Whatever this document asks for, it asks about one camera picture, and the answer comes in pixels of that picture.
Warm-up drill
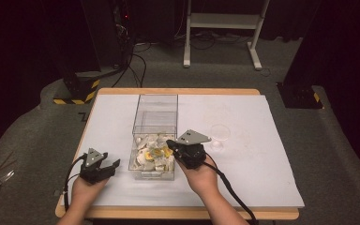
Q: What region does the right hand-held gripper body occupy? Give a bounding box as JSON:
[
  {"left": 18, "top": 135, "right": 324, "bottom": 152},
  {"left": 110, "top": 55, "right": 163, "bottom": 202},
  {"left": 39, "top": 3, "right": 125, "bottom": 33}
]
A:
[{"left": 172, "top": 129, "right": 213, "bottom": 170}]

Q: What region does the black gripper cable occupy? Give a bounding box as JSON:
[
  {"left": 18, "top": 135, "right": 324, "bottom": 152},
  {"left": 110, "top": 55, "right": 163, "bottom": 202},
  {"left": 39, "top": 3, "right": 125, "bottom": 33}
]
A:
[
  {"left": 203, "top": 160, "right": 259, "bottom": 225},
  {"left": 63, "top": 154, "right": 88, "bottom": 204}
]

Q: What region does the person's right hand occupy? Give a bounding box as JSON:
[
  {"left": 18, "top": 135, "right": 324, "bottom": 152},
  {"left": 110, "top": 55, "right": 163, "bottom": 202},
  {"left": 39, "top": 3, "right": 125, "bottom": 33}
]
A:
[{"left": 176, "top": 154, "right": 221, "bottom": 201}]

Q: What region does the black equipment rack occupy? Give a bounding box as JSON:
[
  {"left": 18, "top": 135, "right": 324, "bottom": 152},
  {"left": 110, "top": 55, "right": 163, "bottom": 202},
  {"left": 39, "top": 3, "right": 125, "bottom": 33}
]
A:
[{"left": 111, "top": 0, "right": 137, "bottom": 69}]

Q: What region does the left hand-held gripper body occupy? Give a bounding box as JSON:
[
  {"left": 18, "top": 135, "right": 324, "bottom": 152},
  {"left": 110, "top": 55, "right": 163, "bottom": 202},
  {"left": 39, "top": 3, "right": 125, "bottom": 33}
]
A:
[{"left": 79, "top": 147, "right": 109, "bottom": 185}]

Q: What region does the wooden table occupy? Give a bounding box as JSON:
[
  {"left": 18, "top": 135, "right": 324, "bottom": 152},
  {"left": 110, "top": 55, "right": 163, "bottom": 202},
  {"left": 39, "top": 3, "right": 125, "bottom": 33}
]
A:
[{"left": 54, "top": 87, "right": 301, "bottom": 221}]

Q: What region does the pile of white yellow scraps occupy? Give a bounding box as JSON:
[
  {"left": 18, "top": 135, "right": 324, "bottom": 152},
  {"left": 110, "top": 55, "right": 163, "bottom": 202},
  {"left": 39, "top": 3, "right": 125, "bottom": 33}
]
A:
[{"left": 130, "top": 134, "right": 175, "bottom": 173}]

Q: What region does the bundle of floor cables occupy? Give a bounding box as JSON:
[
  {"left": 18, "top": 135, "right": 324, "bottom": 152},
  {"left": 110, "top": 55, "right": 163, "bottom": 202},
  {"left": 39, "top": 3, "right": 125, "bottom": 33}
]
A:
[{"left": 173, "top": 27, "right": 256, "bottom": 52}]

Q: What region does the clear round dish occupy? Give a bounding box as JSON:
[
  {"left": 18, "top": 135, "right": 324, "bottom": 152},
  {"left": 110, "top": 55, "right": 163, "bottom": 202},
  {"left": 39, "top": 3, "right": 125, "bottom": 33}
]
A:
[
  {"left": 209, "top": 140, "right": 224, "bottom": 153},
  {"left": 210, "top": 124, "right": 232, "bottom": 141}
]

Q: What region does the black stand with striped base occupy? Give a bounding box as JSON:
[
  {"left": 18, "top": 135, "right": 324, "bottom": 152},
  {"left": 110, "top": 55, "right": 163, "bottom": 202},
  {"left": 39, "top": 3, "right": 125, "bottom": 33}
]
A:
[
  {"left": 276, "top": 0, "right": 360, "bottom": 111},
  {"left": 52, "top": 0, "right": 102, "bottom": 106}
]

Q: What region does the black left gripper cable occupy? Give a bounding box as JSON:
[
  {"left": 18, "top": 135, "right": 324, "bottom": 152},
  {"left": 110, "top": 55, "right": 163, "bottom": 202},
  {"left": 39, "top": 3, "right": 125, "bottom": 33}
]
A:
[{"left": 63, "top": 154, "right": 88, "bottom": 204}]

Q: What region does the clear plastic box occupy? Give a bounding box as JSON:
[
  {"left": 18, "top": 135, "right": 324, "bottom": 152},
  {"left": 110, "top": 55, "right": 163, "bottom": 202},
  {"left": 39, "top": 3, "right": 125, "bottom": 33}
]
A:
[{"left": 127, "top": 93, "right": 179, "bottom": 182}]

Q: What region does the person's left hand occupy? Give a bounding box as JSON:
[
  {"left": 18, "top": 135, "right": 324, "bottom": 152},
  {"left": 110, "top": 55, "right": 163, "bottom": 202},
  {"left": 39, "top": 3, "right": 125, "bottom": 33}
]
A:
[{"left": 70, "top": 174, "right": 111, "bottom": 204}]

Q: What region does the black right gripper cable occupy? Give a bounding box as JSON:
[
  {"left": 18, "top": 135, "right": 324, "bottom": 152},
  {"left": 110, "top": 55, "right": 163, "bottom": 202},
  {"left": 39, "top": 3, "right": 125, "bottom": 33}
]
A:
[{"left": 203, "top": 160, "right": 259, "bottom": 225}]

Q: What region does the white metal stand frame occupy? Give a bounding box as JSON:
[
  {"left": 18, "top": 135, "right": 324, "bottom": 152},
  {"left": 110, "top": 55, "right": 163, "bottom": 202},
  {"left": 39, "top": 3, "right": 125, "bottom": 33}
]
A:
[{"left": 182, "top": 0, "right": 271, "bottom": 71}]

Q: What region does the black floor cable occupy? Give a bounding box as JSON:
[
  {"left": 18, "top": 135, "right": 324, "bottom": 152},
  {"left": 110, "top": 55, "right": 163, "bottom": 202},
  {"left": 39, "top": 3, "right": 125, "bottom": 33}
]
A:
[{"left": 112, "top": 41, "right": 148, "bottom": 89}]

